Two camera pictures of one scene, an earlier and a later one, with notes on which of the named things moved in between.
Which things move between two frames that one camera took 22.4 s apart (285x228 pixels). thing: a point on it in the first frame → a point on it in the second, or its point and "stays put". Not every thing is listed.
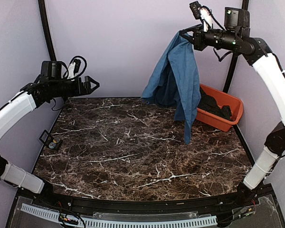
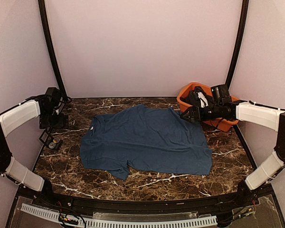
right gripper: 197,39 → 192,113
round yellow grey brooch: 52,145 stays put
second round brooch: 56,140 stays put
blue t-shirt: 176,82 → 147,137
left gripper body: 80,91 → 61,123
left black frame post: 44,23 stays put
